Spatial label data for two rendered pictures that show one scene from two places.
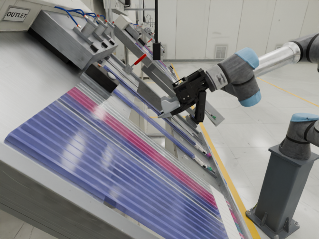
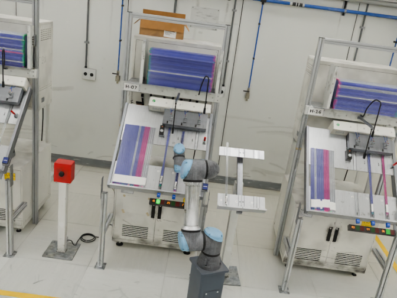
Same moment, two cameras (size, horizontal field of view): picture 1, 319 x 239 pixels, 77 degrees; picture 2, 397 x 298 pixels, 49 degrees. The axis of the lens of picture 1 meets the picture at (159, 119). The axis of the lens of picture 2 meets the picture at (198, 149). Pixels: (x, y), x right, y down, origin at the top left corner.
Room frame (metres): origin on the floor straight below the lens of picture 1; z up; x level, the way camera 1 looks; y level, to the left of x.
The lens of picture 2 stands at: (0.83, -3.04, 2.07)
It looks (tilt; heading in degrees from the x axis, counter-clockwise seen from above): 19 degrees down; 91
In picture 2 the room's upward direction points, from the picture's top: 8 degrees clockwise
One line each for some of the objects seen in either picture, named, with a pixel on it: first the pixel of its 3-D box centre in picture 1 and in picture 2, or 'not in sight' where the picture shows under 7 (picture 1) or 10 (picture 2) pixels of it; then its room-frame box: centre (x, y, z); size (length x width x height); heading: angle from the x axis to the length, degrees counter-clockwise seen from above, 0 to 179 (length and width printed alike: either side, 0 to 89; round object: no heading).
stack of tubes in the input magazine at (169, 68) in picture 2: not in sight; (181, 69); (0.56, 0.31, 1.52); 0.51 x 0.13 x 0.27; 1
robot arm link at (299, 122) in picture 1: (303, 125); (211, 239); (0.94, -0.76, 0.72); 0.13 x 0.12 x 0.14; 17
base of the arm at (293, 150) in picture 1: (295, 144); (210, 256); (0.95, -0.76, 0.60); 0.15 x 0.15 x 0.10
